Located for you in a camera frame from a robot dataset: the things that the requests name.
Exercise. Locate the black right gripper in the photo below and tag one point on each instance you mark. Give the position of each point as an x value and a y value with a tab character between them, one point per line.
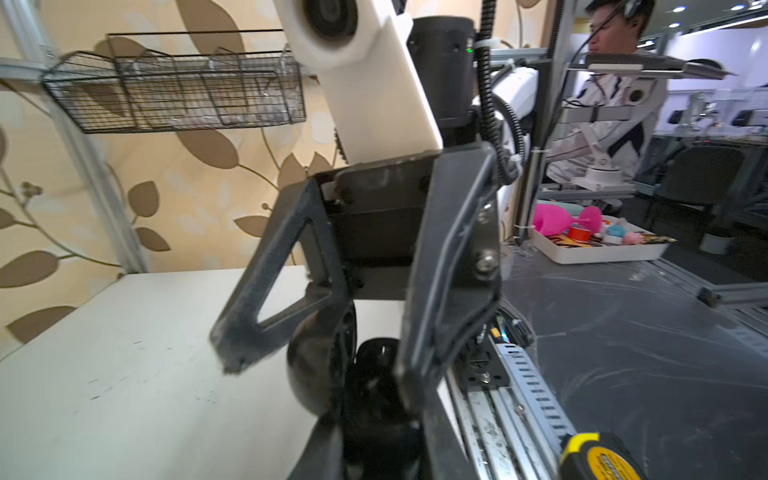
422	228

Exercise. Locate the yellow black tape measure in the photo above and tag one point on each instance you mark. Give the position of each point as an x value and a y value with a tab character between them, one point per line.
597	456

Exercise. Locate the aluminium frame post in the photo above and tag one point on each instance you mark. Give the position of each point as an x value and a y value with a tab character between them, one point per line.
37	48

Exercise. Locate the seated person in background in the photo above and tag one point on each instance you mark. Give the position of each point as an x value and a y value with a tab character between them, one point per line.
612	32

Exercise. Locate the white tray of toys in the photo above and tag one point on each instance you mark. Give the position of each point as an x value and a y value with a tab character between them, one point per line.
570	234

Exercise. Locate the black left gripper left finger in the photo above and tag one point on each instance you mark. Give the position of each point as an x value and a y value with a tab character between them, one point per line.
323	455

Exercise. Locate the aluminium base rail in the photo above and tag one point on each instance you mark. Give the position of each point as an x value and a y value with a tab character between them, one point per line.
509	422

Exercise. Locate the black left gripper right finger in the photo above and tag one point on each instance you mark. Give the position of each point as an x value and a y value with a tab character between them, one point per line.
443	456

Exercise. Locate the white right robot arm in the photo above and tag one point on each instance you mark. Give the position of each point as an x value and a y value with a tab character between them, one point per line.
375	94

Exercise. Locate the black wire basket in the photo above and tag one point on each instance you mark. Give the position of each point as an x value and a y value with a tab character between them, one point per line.
180	81

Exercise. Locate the black round charging case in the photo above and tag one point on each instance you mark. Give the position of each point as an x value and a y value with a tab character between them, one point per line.
354	384

